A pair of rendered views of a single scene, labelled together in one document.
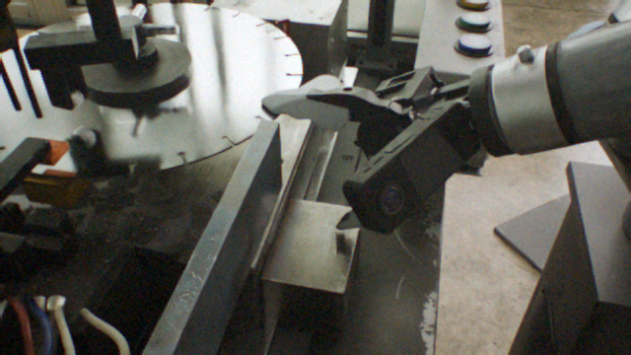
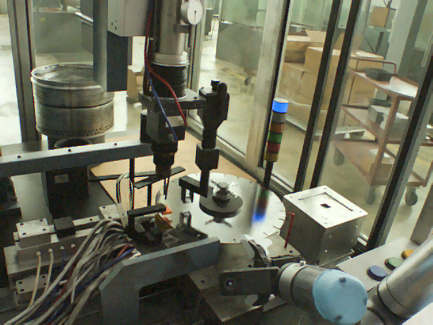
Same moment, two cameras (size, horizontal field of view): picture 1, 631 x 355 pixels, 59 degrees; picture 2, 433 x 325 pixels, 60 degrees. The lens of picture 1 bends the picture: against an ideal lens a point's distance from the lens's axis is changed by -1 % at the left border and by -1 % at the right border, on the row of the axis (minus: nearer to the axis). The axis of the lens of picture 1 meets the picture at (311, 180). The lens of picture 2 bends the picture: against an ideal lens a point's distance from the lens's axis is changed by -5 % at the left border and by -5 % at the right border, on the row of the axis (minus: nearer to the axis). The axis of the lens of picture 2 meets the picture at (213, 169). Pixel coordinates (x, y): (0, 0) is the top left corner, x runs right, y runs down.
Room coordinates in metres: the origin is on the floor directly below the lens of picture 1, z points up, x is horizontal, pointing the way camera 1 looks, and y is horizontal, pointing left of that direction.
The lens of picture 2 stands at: (-0.15, -0.39, 1.46)
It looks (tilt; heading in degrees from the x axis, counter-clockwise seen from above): 26 degrees down; 43
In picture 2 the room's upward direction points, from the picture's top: 7 degrees clockwise
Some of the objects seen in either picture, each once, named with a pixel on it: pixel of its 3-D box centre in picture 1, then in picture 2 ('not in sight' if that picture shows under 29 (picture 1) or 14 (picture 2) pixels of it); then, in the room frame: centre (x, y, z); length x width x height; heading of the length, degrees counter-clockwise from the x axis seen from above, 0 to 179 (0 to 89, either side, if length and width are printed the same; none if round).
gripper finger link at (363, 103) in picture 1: (355, 114); (258, 256); (0.39, -0.04, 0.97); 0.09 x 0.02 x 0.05; 65
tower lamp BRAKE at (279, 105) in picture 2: not in sight; (280, 105); (0.79, 0.25, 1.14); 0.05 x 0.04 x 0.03; 77
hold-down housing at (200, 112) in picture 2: not in sight; (210, 126); (0.42, 0.16, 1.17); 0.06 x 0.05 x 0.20; 158
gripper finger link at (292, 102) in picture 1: (316, 94); (258, 243); (0.43, 0.00, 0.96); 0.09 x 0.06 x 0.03; 65
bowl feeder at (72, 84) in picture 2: not in sight; (76, 118); (0.49, 0.97, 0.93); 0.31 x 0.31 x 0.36
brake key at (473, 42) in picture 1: (473, 47); (377, 273); (0.64, -0.21, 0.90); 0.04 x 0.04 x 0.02
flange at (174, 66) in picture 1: (134, 59); (221, 198); (0.49, 0.17, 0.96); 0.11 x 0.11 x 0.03
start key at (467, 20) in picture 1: (473, 24); (394, 265); (0.71, -0.22, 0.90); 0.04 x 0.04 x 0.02
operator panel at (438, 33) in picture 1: (454, 71); (380, 284); (0.72, -0.21, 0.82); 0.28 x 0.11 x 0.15; 167
